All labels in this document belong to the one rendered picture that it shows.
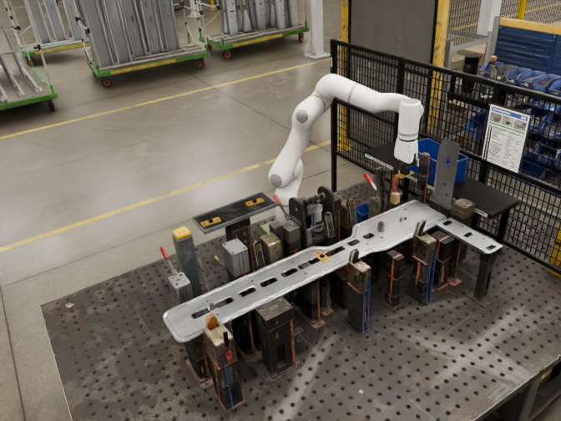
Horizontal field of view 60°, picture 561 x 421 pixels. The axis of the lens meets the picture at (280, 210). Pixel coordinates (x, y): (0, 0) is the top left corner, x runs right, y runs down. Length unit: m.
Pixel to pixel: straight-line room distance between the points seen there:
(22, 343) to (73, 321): 1.15
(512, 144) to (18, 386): 3.02
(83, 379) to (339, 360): 1.06
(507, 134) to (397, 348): 1.13
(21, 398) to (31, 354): 0.34
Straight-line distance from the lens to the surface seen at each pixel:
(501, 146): 2.59
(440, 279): 2.44
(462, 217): 2.45
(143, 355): 2.27
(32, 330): 3.75
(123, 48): 8.67
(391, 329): 2.25
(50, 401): 3.25
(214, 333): 1.76
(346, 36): 5.04
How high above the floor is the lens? 2.30
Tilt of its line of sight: 32 degrees down
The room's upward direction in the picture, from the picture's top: 4 degrees counter-clockwise
